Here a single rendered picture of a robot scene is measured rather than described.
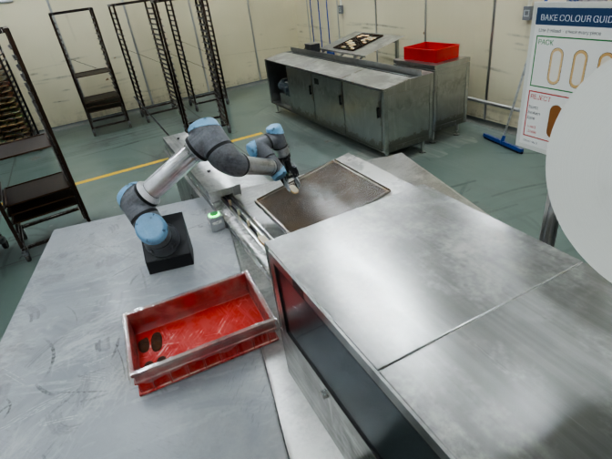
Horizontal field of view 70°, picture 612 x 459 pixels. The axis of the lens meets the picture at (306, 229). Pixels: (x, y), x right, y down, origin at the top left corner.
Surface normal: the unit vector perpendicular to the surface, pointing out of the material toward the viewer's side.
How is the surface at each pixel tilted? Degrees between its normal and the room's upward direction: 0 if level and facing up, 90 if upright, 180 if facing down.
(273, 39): 90
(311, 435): 0
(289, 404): 0
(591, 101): 93
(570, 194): 87
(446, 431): 0
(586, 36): 90
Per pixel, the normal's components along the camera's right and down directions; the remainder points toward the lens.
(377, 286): -0.12, -0.85
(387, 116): 0.46, 0.40
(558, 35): -0.89, 0.32
